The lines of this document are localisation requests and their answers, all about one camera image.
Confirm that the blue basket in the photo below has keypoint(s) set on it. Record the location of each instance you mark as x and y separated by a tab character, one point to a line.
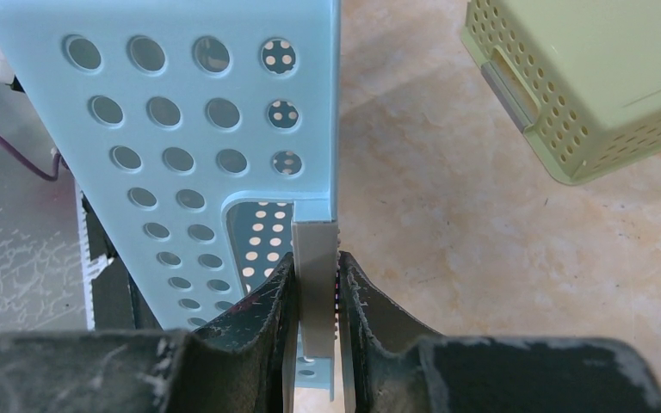
204	136

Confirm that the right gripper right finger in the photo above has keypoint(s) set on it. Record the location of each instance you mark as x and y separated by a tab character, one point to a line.
392	362

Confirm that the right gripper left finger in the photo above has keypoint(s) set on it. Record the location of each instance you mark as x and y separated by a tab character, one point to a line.
241	361

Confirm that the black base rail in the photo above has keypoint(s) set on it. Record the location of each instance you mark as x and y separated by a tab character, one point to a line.
112	299

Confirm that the green plastic basket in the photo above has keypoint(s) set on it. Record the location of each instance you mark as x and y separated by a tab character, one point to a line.
581	80

